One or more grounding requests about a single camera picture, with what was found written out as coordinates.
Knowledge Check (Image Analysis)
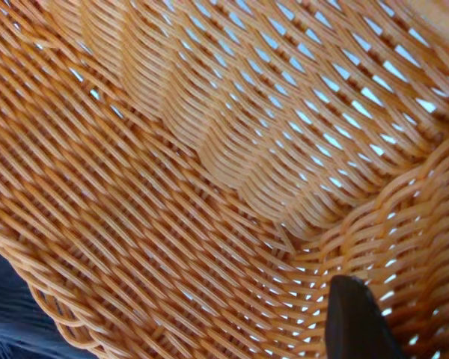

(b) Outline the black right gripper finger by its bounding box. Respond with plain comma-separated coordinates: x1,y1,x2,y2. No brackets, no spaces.
326,274,406,359

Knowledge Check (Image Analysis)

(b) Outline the orange wicker basket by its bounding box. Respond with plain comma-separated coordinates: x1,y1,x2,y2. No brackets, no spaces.
0,0,449,359

